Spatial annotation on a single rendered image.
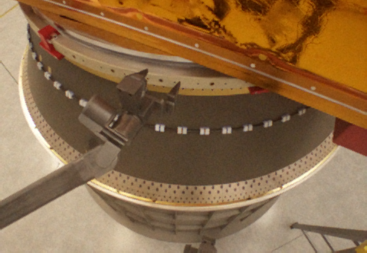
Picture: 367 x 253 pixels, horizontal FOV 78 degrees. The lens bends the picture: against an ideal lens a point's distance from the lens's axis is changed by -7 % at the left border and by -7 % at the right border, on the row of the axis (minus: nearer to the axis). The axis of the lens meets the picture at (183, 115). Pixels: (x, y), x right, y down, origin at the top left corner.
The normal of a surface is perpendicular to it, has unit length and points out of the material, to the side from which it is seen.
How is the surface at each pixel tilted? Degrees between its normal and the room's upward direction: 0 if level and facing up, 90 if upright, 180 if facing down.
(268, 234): 0
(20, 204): 32
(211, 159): 62
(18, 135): 0
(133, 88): 0
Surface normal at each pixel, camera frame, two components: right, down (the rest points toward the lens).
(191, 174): -0.01, 0.49
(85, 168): 0.16, -0.04
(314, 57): -0.45, 0.75
